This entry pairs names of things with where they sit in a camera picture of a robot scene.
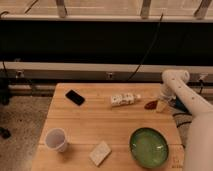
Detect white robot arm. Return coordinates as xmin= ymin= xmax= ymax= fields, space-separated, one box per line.
xmin=159 ymin=69 xmax=213 ymax=171

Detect white plastic cup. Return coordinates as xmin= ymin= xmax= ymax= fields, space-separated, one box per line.
xmin=44 ymin=128 xmax=68 ymax=152

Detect black smartphone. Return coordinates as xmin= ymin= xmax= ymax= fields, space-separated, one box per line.
xmin=66 ymin=90 xmax=85 ymax=106

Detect beige sponge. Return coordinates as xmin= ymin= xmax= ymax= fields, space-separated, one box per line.
xmin=89 ymin=141 xmax=111 ymax=166

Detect red chili pepper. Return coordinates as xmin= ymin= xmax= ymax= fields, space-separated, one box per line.
xmin=144 ymin=100 xmax=158 ymax=110

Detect black floor cables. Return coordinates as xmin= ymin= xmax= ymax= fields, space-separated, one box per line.
xmin=172 ymin=99 xmax=194 ymax=150

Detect black hanging cable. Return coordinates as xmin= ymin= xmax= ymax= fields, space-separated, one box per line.
xmin=126 ymin=13 xmax=165 ymax=82

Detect black object on floor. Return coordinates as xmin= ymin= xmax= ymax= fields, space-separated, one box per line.
xmin=0 ymin=127 xmax=11 ymax=139

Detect green ceramic bowl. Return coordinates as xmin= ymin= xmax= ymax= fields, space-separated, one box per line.
xmin=129 ymin=127 xmax=169 ymax=169

